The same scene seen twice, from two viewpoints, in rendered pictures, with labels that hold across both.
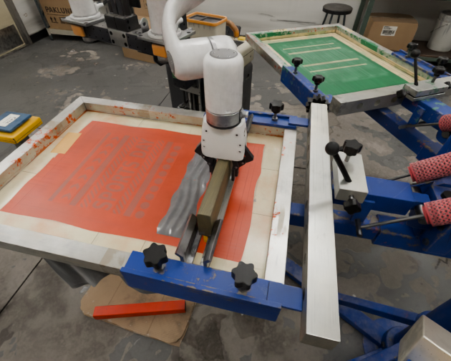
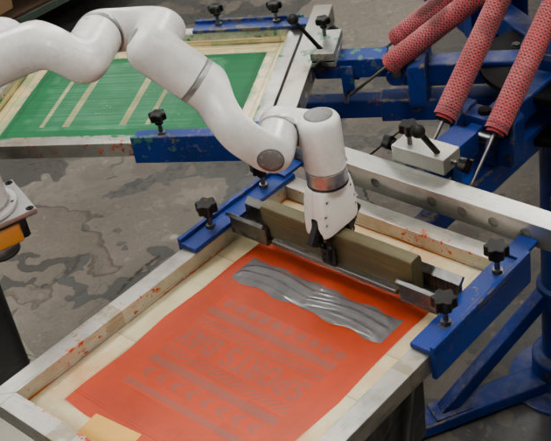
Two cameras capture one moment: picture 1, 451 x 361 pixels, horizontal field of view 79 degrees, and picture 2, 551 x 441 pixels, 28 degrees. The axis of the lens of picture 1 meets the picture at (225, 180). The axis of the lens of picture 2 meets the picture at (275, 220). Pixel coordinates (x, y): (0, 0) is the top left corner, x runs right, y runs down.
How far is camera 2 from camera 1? 1.62 m
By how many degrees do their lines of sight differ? 43
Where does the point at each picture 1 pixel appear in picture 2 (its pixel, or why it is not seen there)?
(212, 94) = (334, 153)
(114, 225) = (344, 381)
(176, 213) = (360, 320)
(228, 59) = (333, 114)
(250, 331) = not seen: outside the picture
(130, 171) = (247, 358)
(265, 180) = not seen: hidden behind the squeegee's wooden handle
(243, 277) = (500, 247)
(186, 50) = (284, 136)
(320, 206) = (447, 187)
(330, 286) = (530, 209)
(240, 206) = not seen: hidden behind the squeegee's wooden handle
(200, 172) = (304, 286)
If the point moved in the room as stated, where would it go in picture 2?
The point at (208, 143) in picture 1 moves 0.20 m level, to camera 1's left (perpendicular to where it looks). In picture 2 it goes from (331, 217) to (278, 285)
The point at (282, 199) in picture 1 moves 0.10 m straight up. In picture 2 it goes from (406, 222) to (401, 179)
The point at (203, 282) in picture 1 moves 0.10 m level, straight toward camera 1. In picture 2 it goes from (478, 296) to (538, 300)
